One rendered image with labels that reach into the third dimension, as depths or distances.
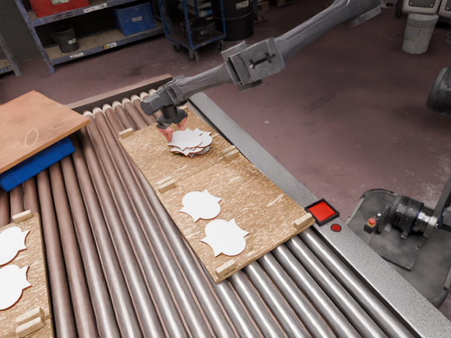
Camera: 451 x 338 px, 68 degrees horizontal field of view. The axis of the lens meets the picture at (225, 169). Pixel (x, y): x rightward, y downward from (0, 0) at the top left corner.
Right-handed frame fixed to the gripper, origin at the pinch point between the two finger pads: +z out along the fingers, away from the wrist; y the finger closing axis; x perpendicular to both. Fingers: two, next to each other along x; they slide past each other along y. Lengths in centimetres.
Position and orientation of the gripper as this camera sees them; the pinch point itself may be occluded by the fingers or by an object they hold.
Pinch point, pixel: (175, 134)
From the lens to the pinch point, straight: 133.5
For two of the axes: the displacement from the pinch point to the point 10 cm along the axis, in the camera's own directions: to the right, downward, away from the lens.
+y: -5.3, 6.0, -6.0
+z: 0.9, 7.4, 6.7
